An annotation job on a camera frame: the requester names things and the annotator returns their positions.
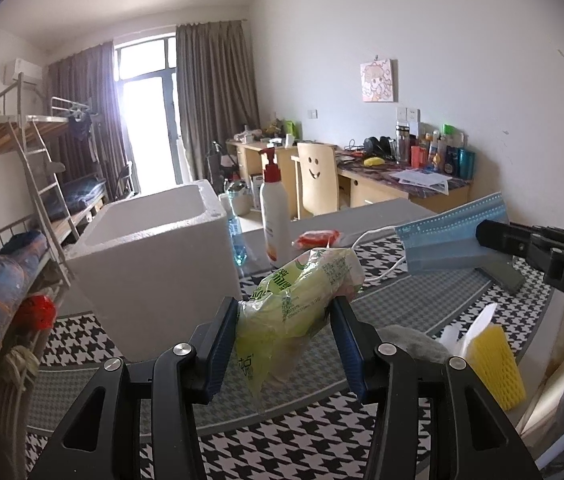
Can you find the glass balcony door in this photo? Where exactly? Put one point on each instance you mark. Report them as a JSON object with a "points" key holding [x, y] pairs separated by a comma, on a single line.
{"points": [[146, 85]]}

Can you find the left brown curtain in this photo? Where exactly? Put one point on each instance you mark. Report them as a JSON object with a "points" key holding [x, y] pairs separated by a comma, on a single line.
{"points": [[82, 87]]}

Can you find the white pump bottle red cap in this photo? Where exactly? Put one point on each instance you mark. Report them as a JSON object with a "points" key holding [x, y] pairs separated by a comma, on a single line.
{"points": [[275, 216]]}

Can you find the white wall air conditioner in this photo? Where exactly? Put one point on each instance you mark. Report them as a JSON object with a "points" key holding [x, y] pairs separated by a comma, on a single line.
{"points": [[30, 72]]}

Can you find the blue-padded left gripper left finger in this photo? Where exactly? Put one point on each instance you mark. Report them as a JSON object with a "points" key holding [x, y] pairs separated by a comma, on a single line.
{"points": [[99, 436]]}

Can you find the white papers on desk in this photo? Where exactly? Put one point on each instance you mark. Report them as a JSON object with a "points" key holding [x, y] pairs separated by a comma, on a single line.
{"points": [[422, 179]]}

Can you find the clear plastic water bottle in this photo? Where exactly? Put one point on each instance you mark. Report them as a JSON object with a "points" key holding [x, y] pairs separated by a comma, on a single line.
{"points": [[240, 254]]}

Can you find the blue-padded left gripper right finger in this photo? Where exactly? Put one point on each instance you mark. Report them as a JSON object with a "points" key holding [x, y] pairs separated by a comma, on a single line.
{"points": [[472, 438]]}

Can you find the dark grey phone case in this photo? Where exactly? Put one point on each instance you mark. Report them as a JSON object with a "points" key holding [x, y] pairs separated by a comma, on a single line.
{"points": [[501, 271]]}

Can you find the right brown curtain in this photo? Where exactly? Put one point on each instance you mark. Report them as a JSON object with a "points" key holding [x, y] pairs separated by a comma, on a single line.
{"points": [[216, 88]]}

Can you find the white styrofoam box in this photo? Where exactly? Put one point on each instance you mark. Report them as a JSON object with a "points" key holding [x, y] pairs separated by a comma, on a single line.
{"points": [[154, 267]]}

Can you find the green plastic wipes packet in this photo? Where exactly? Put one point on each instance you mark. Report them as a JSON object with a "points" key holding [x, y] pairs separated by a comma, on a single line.
{"points": [[287, 308]]}

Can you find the red snack packet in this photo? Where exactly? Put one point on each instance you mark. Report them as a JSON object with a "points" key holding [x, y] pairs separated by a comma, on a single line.
{"points": [[316, 239]]}

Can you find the black folding chair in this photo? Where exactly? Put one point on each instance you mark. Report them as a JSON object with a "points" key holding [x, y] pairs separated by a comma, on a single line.
{"points": [[124, 184]]}

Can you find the grey fluffy towel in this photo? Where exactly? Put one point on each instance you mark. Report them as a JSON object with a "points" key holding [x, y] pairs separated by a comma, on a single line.
{"points": [[418, 345]]}

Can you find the smiley face wooden chair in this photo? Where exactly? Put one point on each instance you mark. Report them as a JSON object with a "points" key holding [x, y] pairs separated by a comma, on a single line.
{"points": [[316, 175]]}

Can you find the blue surgical face mask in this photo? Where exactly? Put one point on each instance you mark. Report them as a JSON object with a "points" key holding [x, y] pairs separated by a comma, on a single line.
{"points": [[448, 240]]}

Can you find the long wooden desk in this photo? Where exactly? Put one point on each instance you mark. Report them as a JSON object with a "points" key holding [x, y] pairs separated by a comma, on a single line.
{"points": [[358, 185]]}

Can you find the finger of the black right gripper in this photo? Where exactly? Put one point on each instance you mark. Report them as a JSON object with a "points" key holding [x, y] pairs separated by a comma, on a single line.
{"points": [[508, 238]]}

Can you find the brown curtain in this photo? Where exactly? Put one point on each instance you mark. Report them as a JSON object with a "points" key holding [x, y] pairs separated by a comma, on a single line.
{"points": [[82, 87], [216, 88]]}

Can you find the yellow banana toy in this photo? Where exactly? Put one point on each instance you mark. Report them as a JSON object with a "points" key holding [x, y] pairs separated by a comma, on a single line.
{"points": [[374, 161]]}

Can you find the cartoon wall picture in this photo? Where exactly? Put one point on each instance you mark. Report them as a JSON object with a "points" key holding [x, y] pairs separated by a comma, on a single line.
{"points": [[377, 81]]}

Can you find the yellow foam fruit net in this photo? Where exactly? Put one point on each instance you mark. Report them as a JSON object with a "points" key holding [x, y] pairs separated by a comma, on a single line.
{"points": [[492, 359]]}

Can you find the red plastic bag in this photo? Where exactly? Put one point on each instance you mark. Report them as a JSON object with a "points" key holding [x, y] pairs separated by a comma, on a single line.
{"points": [[36, 312]]}

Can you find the metal bunk bed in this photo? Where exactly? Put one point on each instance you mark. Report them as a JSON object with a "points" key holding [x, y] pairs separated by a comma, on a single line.
{"points": [[32, 194]]}

